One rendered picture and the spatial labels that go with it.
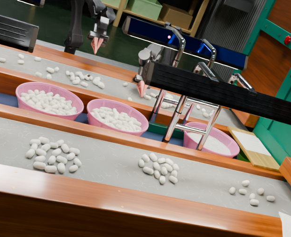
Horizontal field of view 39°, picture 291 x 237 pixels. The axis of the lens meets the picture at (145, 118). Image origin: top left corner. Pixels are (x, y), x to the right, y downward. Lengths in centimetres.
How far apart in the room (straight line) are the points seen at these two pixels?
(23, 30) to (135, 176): 58
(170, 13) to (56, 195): 577
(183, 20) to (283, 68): 485
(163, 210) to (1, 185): 47
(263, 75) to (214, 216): 106
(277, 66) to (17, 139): 132
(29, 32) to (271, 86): 129
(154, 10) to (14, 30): 548
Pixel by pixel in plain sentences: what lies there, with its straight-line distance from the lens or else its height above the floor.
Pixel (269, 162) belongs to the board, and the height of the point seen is 78.
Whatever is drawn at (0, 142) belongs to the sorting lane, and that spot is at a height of 74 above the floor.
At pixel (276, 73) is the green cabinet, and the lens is 212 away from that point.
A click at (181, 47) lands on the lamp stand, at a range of 173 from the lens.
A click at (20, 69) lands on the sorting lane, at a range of 190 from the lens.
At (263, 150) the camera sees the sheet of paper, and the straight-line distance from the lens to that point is 195.
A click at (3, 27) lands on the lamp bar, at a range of 124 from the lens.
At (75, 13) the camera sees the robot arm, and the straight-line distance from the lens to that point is 235.
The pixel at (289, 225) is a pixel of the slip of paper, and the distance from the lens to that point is 151.
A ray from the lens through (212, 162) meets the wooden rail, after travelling 167.
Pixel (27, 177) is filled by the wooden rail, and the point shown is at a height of 77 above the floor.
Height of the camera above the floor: 146
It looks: 23 degrees down
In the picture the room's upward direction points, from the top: 22 degrees clockwise
